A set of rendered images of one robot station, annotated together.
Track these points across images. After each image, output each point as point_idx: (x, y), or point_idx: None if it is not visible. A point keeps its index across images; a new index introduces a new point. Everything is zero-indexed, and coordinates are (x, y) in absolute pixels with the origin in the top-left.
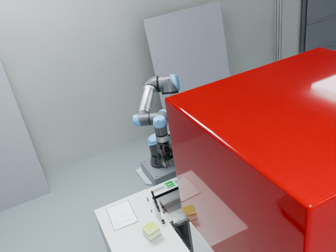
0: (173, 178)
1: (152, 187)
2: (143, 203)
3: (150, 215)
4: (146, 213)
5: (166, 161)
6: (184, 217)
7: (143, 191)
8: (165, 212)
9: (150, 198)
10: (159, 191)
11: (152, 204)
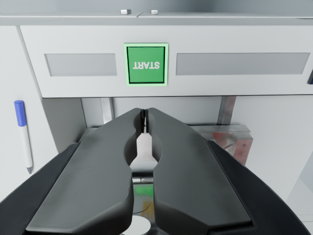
0: (183, 30)
1: (59, 34)
2: (1, 119)
3: (26, 176)
4: (10, 162)
5: (156, 160)
6: (136, 157)
7: (3, 38)
8: (101, 99)
9: (33, 107)
10: (84, 82)
11: (37, 139)
